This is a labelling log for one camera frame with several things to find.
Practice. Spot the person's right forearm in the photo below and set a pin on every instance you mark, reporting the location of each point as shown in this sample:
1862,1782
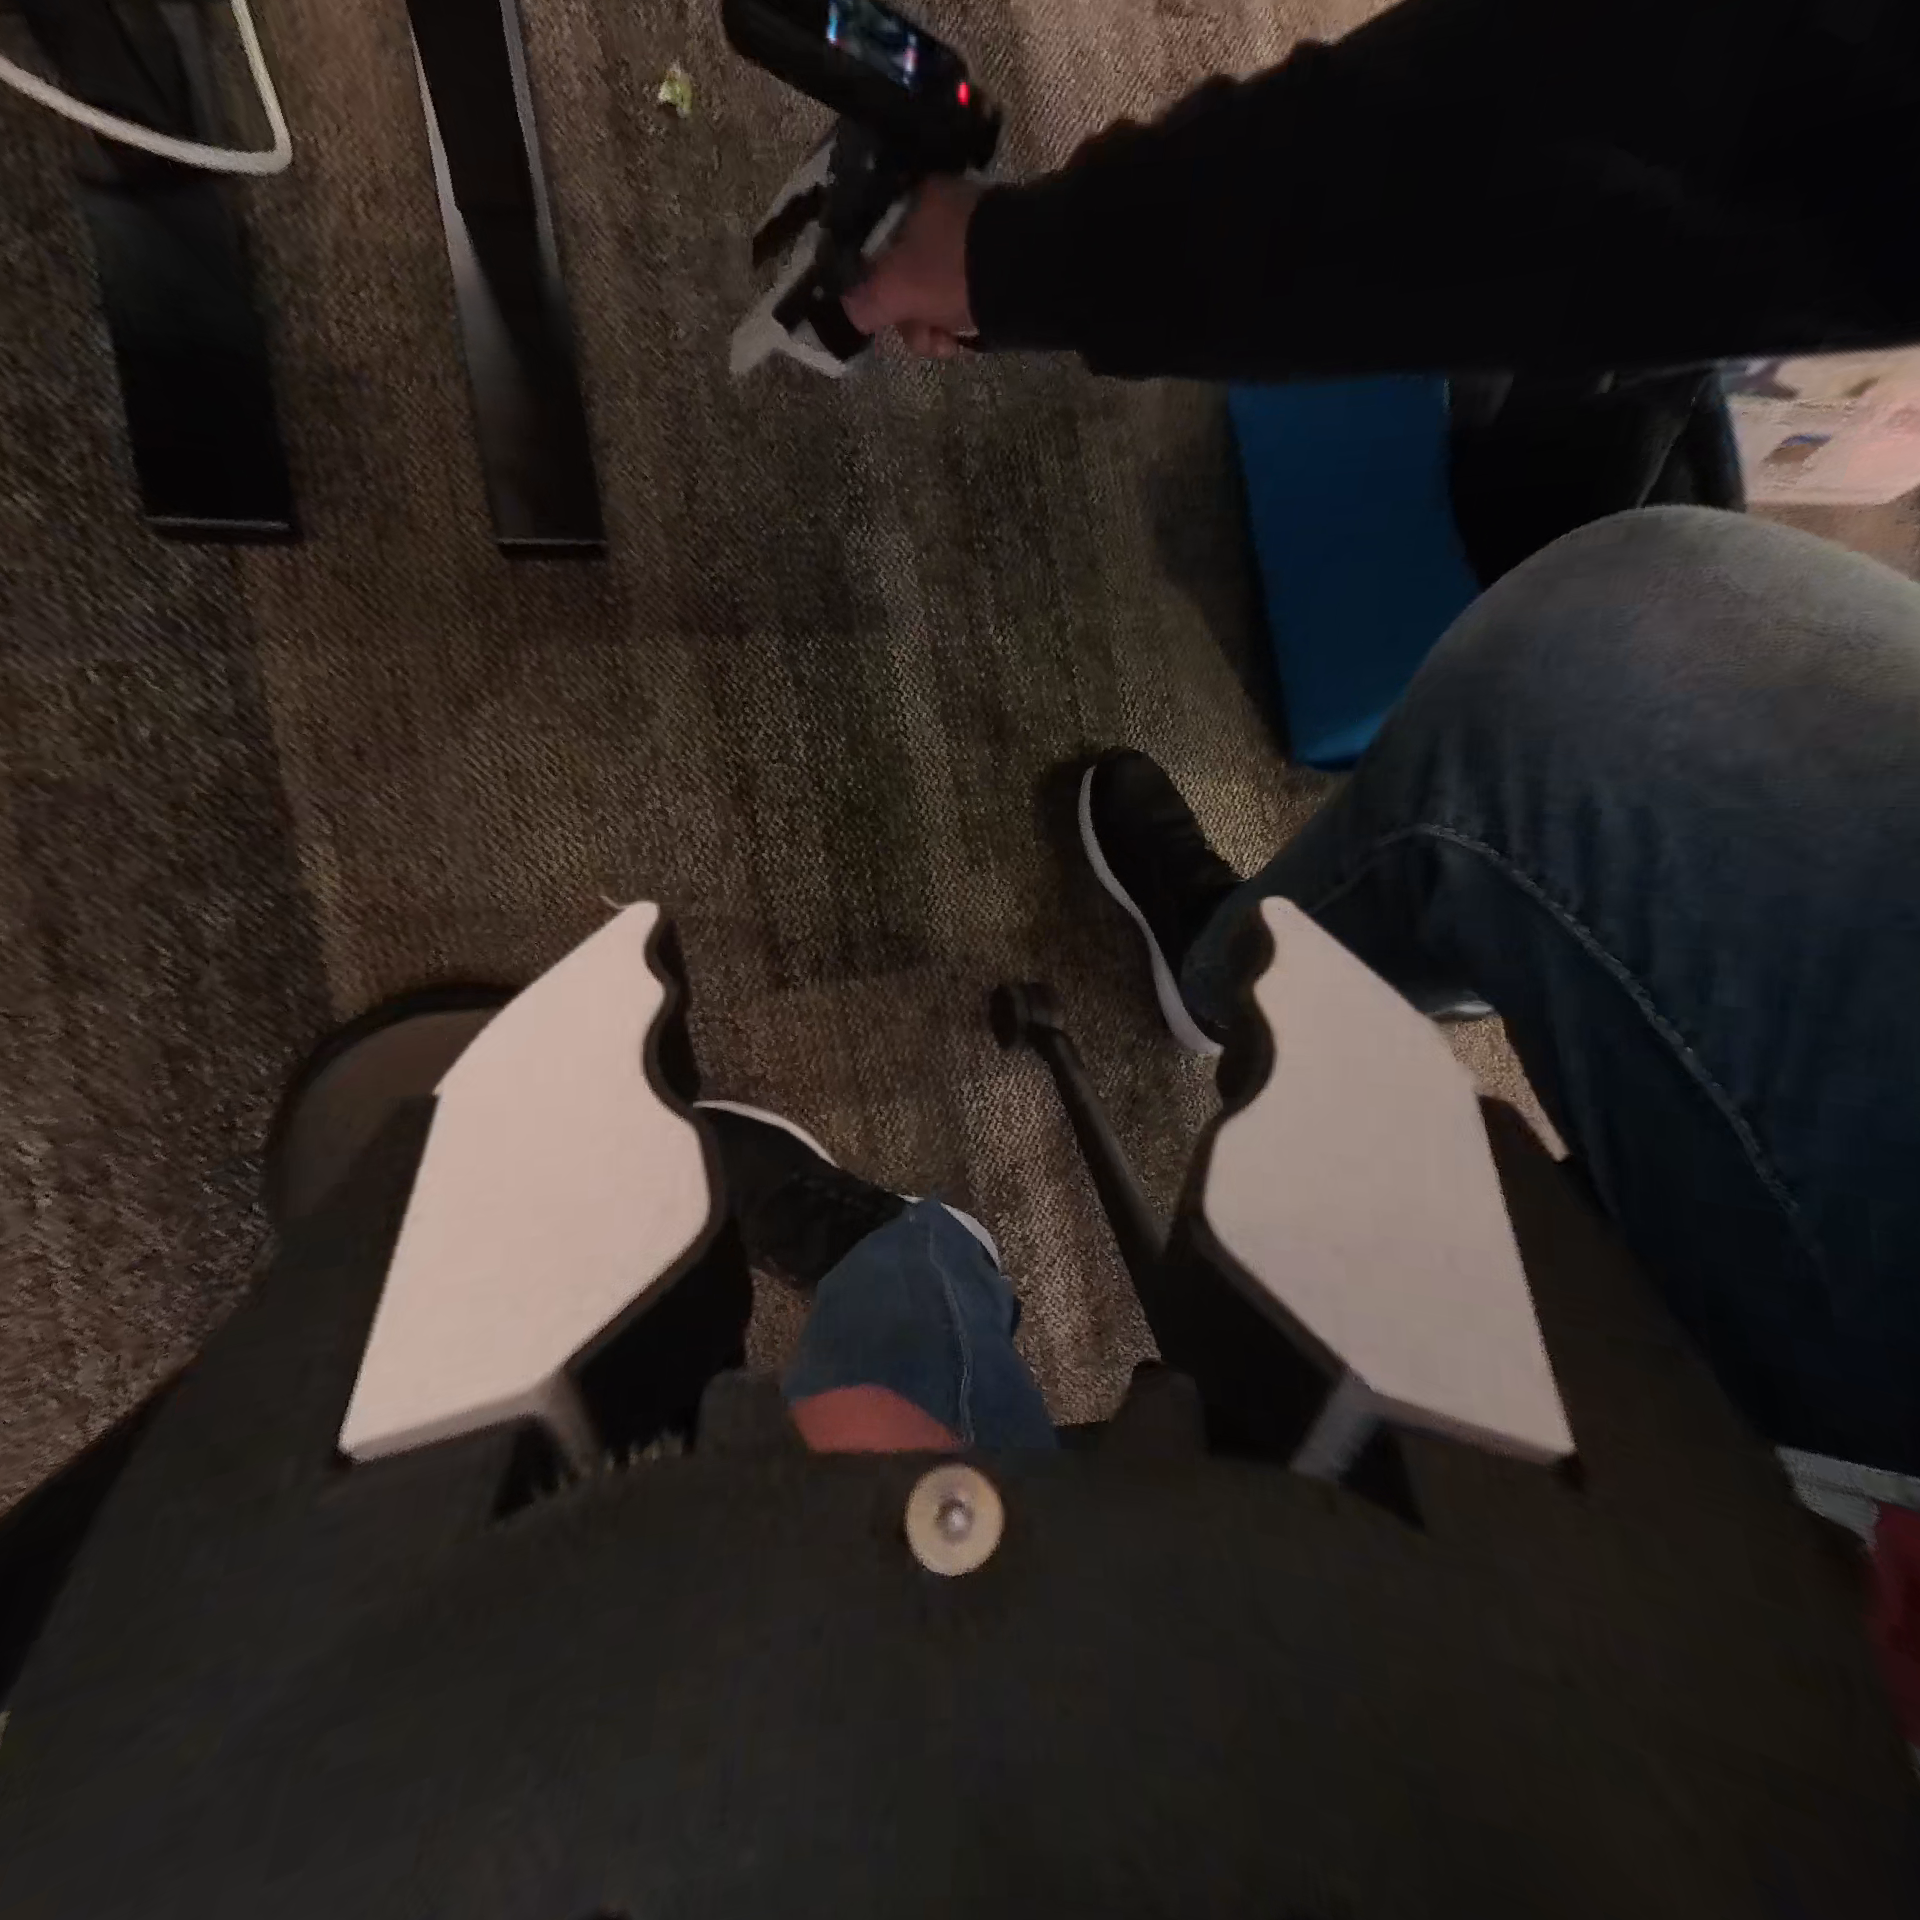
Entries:
1424,182

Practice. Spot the black bag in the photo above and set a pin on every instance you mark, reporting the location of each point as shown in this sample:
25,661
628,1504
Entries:
1589,466

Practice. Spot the person's right hand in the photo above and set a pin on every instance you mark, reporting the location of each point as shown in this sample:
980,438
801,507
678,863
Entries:
923,271

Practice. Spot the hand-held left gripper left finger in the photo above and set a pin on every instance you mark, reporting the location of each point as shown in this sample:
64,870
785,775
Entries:
540,1200

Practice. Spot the black table foot bar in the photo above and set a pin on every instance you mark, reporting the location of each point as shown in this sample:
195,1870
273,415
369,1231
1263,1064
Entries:
510,300
195,376

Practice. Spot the person's blue jeans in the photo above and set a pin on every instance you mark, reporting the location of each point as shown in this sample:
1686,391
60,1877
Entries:
1651,827

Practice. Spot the colourful papers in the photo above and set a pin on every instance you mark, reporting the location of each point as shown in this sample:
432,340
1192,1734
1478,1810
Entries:
1829,435

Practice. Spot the blue box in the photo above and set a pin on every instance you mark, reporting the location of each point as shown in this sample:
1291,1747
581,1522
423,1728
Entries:
1349,571

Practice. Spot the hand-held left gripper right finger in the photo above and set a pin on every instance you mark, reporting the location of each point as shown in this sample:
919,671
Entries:
1381,1231

